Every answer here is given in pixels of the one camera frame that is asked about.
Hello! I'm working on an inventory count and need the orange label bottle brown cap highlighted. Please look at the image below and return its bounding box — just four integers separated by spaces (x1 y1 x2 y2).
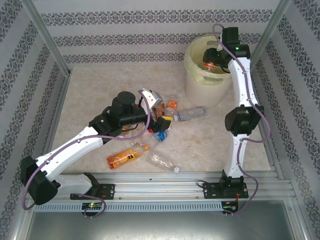
202 61 218 76

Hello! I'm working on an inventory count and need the dark blue label water bottle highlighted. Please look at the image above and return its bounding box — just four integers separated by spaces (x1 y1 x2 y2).
146 129 170 148

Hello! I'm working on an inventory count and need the clear ribbed bottle logo cap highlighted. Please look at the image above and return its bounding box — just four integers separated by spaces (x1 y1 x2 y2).
173 106 208 123

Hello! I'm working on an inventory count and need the crushed clear bottle white cap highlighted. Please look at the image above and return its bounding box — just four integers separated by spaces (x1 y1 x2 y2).
146 152 181 174

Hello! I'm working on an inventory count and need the orange juice bottle orange cap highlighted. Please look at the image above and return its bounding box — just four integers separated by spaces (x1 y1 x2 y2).
106 144 150 171

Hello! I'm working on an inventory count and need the white ribbed waste bin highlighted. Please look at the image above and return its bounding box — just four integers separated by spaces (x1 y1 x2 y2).
184 33 247 109

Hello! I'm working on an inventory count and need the left controller circuit board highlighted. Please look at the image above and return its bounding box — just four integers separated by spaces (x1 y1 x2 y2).
81 201 104 210

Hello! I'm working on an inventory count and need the controller circuit board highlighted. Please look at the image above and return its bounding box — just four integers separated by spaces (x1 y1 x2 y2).
81 201 104 210
222 201 240 213

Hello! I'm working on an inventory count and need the grey metal sheet panel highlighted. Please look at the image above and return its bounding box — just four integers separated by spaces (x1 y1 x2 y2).
14 211 308 240

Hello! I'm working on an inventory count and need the right controller circuit board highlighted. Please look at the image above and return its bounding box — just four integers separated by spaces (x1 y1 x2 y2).
222 201 240 213

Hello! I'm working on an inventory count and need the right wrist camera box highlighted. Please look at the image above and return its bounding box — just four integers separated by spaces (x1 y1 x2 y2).
216 34 226 52

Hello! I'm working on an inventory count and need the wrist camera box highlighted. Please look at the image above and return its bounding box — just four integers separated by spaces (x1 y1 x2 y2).
138 87 164 109
216 34 226 52

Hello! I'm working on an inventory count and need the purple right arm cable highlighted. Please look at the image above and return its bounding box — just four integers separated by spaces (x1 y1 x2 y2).
212 23 271 218

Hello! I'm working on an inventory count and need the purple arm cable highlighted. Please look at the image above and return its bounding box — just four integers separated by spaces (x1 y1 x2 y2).
21 89 152 219
212 23 271 218

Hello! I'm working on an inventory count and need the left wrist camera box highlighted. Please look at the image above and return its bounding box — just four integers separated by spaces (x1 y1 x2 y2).
138 87 164 109

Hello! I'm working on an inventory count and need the aluminium frame post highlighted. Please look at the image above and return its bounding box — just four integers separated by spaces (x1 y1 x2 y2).
242 0 293 77
19 0 73 77

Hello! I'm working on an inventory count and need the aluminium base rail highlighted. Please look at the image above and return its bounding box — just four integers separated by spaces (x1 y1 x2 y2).
23 170 300 201

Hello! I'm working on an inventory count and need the aluminium side rail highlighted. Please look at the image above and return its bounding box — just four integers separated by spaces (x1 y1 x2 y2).
243 71 286 181
34 72 73 183

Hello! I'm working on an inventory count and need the slotted grey cable duct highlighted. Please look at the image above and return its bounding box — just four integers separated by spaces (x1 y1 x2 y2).
33 200 224 213

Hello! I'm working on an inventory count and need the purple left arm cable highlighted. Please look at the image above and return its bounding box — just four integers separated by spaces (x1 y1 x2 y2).
21 89 152 219

